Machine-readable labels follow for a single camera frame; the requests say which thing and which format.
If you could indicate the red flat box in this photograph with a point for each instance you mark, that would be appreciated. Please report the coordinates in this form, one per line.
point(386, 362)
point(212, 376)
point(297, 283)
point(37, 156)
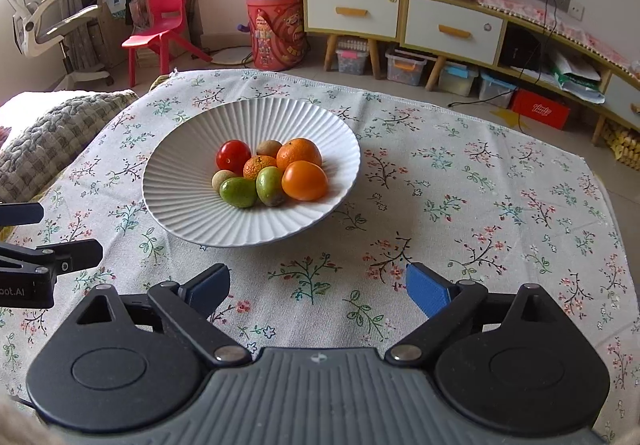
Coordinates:
point(535, 106)

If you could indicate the small orange mandarin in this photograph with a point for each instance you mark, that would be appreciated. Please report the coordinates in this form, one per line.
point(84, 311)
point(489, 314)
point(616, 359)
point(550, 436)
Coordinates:
point(254, 165)

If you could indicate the red plastic chair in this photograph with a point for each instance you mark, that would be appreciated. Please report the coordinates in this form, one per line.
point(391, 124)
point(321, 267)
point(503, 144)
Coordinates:
point(168, 24)

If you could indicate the red cylindrical toy bin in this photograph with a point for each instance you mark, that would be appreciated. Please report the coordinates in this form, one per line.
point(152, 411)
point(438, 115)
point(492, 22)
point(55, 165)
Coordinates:
point(277, 33)

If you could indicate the wooden cabinet with drawers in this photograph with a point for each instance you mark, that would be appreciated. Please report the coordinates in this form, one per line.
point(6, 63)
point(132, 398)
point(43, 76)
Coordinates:
point(517, 38)

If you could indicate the red tomato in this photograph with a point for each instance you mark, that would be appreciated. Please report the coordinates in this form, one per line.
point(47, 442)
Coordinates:
point(232, 156)

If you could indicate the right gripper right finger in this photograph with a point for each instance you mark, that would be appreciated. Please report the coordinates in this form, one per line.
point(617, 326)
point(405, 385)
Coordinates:
point(511, 362)

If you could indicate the large orange mandarin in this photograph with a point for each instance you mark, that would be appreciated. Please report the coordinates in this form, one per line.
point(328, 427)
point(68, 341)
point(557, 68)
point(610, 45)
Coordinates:
point(298, 150)

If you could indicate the pale longan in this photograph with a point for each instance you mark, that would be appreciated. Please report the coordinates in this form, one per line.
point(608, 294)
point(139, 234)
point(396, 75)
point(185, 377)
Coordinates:
point(220, 177)

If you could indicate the white ribbed plate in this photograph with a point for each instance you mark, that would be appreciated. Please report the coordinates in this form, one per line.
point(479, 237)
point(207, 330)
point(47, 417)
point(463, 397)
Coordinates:
point(176, 181)

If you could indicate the grey woven blanket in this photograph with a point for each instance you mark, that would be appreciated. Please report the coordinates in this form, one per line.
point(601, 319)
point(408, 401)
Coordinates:
point(46, 132)

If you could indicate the green fruit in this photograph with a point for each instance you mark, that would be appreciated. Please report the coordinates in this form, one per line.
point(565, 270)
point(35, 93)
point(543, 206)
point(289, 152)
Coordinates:
point(269, 187)
point(238, 192)

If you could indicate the clear storage box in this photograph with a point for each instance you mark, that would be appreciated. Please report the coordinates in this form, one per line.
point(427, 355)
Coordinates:
point(404, 68)

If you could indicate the orange tomato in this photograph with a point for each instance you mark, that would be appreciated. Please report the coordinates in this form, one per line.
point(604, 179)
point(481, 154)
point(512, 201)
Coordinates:
point(304, 181)

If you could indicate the brown longan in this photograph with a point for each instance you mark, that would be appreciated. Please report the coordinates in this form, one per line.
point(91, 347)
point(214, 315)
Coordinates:
point(268, 148)

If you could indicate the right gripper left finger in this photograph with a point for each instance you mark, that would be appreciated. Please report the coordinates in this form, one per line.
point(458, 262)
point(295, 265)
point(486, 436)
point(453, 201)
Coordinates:
point(123, 362)

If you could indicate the floral white tablecloth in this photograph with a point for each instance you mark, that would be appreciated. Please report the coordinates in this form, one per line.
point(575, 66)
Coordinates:
point(463, 196)

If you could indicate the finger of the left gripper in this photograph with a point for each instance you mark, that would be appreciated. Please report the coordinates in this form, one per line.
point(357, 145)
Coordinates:
point(59, 258)
point(22, 213)

